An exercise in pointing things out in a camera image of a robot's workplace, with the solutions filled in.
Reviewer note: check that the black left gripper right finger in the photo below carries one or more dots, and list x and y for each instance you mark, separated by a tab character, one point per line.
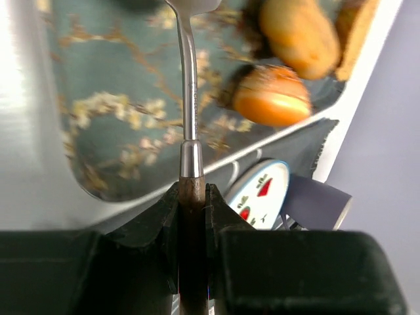
294	272

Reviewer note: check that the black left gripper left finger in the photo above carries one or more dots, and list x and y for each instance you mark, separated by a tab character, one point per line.
128	271

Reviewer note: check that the metal cake server wooden handle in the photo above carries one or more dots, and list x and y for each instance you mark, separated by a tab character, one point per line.
192	260

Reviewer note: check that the round bread bun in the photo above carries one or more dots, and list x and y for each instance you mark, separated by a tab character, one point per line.
268	95

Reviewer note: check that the long bread roll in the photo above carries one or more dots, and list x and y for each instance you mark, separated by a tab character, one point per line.
302	36

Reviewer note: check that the toast bread slice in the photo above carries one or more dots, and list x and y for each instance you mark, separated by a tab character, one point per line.
352	24

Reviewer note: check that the white strawberry plate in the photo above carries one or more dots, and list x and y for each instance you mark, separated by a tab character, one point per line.
258	195

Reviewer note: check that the lavender mug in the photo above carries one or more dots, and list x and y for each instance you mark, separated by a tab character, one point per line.
314	205

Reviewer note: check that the grey cloth placemat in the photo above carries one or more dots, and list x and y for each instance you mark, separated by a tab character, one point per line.
301	150

